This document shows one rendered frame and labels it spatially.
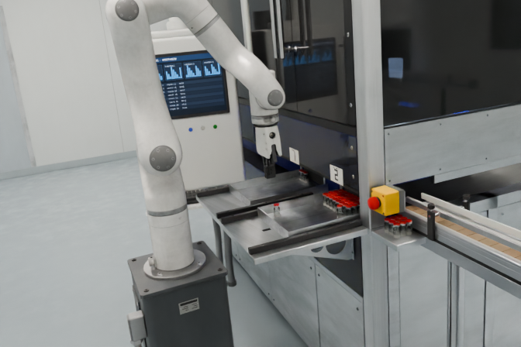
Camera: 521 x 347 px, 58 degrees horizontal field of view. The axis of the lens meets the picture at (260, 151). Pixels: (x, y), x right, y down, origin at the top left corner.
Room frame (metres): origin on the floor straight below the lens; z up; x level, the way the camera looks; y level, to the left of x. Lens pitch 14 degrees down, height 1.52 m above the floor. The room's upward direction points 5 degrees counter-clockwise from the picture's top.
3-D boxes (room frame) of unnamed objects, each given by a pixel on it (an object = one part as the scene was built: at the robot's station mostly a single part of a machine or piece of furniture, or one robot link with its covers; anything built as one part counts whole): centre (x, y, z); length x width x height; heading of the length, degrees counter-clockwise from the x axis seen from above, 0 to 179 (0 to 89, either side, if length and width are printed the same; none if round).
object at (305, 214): (1.56, -0.18, 0.90); 0.34 x 0.26 x 0.04; 111
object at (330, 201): (1.59, -0.26, 0.90); 0.18 x 0.02 x 0.05; 22
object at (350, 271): (2.39, 0.04, 0.73); 1.98 x 0.01 x 0.25; 21
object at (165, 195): (1.36, 0.30, 1.16); 0.19 x 0.12 x 0.24; 17
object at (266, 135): (1.42, -0.02, 1.21); 0.10 x 0.08 x 0.11; 21
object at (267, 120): (1.42, -0.02, 1.27); 0.09 x 0.08 x 0.03; 21
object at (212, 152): (2.33, 0.35, 1.19); 0.50 x 0.19 x 0.78; 100
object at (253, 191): (1.87, -0.06, 0.90); 0.34 x 0.26 x 0.04; 111
